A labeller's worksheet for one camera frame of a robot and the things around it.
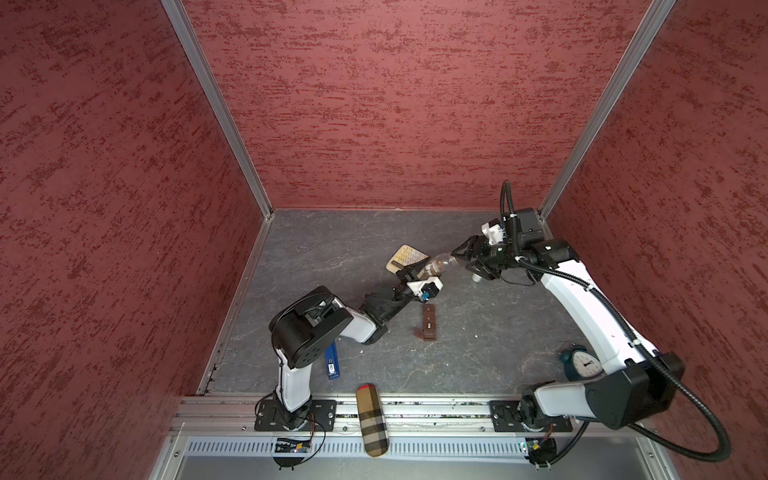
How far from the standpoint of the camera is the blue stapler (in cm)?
81

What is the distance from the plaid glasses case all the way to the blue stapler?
0.25 feet

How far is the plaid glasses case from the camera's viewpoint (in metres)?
0.69
